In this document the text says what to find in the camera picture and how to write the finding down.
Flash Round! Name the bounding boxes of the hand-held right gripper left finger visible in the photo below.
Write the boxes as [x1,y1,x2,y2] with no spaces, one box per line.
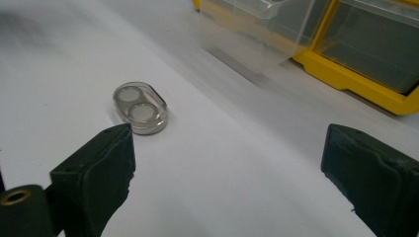
[49,122,136,237]

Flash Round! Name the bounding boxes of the clear oval two-hole case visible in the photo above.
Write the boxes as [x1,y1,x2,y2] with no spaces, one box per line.
[113,81,170,136]

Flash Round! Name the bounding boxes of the clear closed plastic drawer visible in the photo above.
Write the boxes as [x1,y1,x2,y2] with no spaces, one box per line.
[315,0,419,95]

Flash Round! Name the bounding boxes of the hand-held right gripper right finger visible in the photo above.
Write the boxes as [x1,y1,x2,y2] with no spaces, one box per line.
[320,123,419,237]

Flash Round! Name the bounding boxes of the yellow drawer cabinet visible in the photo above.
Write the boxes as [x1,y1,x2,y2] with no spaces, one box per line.
[192,0,419,117]

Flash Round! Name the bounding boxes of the clear plastic drawer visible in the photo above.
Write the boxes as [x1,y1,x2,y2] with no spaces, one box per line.
[315,0,419,95]
[199,0,332,75]

